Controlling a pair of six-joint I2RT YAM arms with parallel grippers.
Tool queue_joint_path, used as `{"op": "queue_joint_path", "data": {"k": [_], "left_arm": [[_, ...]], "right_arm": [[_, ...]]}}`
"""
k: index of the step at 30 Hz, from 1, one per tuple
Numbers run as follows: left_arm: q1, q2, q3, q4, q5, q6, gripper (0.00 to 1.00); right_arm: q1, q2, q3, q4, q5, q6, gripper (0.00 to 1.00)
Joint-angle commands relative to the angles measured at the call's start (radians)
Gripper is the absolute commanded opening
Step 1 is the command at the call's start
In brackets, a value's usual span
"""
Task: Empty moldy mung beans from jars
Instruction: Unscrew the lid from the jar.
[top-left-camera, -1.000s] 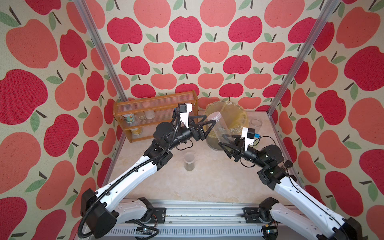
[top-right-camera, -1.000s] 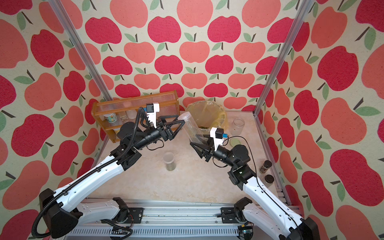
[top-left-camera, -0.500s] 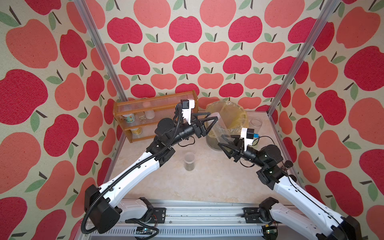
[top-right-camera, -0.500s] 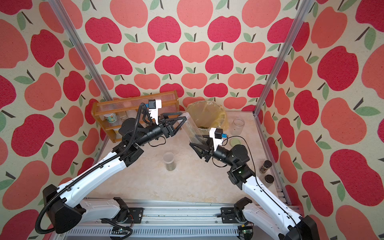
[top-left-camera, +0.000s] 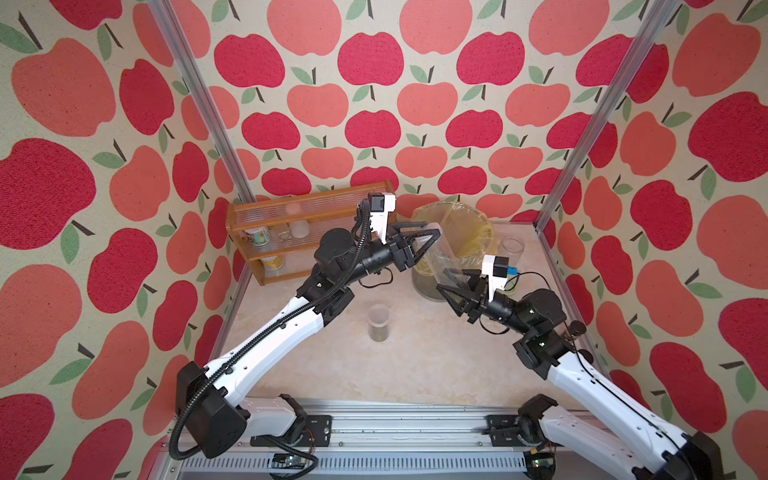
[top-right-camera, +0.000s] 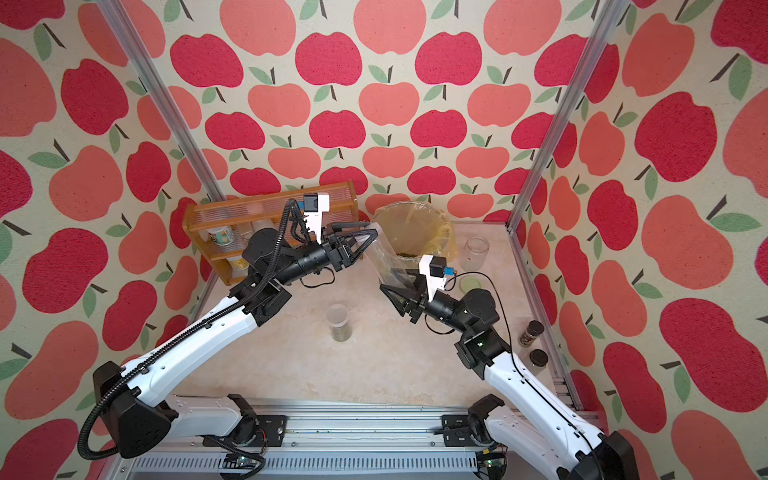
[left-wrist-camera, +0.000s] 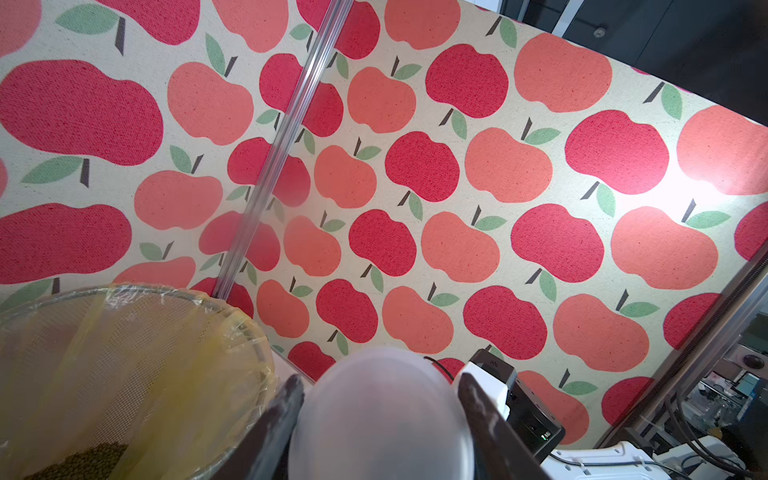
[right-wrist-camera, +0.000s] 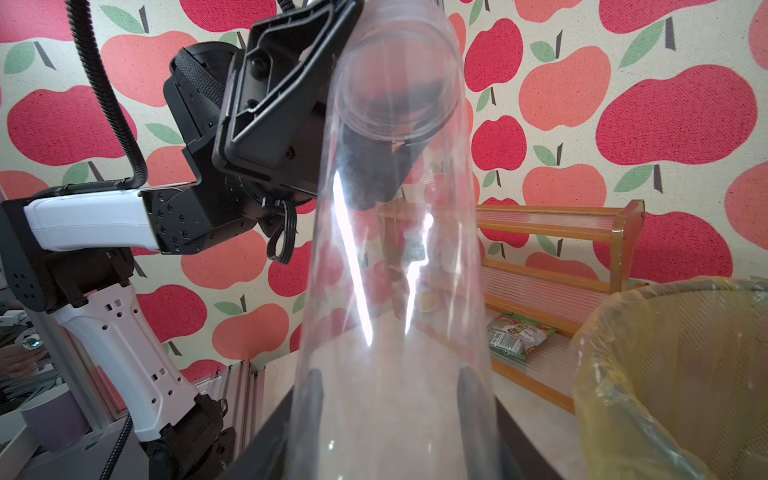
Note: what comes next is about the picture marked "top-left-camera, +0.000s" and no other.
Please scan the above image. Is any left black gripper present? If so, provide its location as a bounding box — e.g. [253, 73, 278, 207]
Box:
[338, 220, 438, 287]

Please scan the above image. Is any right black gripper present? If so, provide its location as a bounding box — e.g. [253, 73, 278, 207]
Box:
[439, 268, 529, 341]

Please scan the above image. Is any ribbed glass jar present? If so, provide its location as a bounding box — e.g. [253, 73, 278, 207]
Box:
[498, 236, 525, 270]

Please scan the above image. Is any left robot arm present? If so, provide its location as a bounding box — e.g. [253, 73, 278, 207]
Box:
[168, 223, 441, 460]

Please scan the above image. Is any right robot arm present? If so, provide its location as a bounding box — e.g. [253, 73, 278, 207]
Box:
[437, 271, 725, 479]

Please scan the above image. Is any metal mesh trash bin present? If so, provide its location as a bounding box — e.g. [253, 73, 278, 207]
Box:
[410, 201, 494, 303]

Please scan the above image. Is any yellow plastic bin liner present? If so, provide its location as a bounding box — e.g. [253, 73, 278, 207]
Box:
[411, 201, 497, 276]

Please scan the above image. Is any short clear plastic jar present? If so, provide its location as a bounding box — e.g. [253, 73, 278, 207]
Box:
[368, 304, 390, 342]

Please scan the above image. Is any white pink bottle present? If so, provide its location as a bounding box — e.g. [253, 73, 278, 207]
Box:
[285, 203, 310, 239]

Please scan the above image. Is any yellow small can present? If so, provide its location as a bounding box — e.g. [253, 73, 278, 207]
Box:
[260, 255, 285, 272]

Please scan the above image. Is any green white cup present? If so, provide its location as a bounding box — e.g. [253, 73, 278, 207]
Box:
[244, 227, 271, 247]

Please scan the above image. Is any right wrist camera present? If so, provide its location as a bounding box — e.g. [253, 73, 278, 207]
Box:
[481, 255, 519, 300]

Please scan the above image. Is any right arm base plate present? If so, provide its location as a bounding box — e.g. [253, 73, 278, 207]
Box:
[481, 415, 547, 448]

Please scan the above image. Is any aluminium frame rail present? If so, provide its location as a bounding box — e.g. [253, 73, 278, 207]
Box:
[148, 400, 616, 479]

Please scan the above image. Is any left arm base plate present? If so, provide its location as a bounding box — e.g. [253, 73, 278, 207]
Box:
[244, 414, 333, 448]

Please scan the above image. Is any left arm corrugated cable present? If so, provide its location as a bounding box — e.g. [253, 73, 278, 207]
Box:
[169, 200, 373, 462]

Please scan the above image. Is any right aluminium corner post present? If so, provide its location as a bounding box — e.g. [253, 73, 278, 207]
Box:
[534, 0, 682, 236]

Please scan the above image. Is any aluminium corner post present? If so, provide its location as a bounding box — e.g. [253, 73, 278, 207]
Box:
[534, 0, 682, 236]
[149, 0, 256, 203]

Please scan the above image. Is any left aluminium corner post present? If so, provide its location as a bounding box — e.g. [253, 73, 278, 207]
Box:
[149, 0, 256, 203]

